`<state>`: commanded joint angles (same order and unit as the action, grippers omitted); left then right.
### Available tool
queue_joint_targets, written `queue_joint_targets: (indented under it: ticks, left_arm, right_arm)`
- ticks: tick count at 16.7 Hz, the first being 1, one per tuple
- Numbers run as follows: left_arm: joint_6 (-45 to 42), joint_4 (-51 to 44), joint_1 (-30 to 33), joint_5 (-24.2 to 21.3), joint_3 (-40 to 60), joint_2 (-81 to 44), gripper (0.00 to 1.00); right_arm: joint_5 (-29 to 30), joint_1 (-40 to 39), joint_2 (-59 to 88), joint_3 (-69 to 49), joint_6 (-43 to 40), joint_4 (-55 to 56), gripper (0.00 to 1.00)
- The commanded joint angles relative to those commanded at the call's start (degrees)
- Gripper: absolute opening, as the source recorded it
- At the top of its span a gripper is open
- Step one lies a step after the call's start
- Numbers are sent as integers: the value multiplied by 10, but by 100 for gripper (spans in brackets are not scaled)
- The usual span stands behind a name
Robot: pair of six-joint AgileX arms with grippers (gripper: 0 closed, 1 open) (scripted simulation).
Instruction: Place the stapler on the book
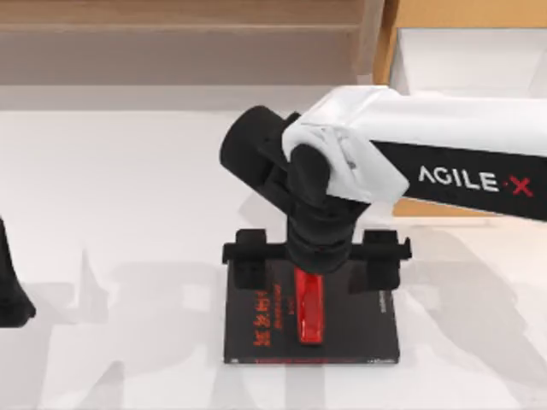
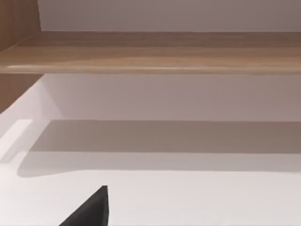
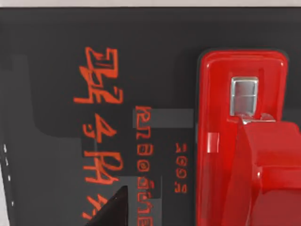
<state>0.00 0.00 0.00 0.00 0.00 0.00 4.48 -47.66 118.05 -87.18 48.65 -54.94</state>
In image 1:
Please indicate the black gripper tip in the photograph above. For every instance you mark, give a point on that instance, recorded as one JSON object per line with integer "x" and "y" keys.
{"x": 10, "y": 290}

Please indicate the black book with red lettering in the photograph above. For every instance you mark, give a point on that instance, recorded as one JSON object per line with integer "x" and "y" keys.
{"x": 354, "y": 329}

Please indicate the wooden cabinet with white inside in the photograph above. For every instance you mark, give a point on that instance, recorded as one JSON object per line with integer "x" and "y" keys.
{"x": 386, "y": 47}

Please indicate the wooden open shelf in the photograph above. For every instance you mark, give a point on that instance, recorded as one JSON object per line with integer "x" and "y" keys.
{"x": 171, "y": 42}

